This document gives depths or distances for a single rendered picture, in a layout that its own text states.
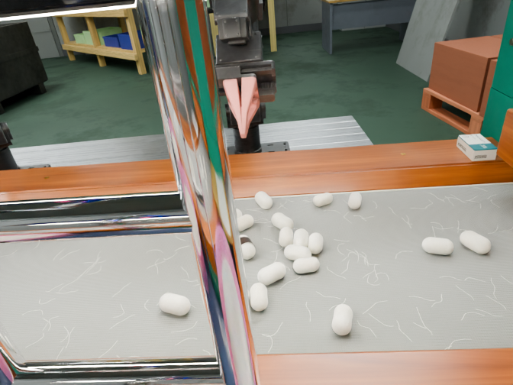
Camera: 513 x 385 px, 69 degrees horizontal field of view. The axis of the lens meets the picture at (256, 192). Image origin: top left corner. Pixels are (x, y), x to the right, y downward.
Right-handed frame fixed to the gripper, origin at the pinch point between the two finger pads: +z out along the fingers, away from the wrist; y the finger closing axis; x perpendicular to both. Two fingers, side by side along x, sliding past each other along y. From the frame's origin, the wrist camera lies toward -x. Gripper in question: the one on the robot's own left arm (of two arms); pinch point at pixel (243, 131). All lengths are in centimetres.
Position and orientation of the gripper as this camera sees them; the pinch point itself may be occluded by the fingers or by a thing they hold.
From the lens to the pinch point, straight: 54.4
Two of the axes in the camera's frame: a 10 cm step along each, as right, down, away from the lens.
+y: 10.0, -0.6, -0.8
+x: 0.9, 3.3, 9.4
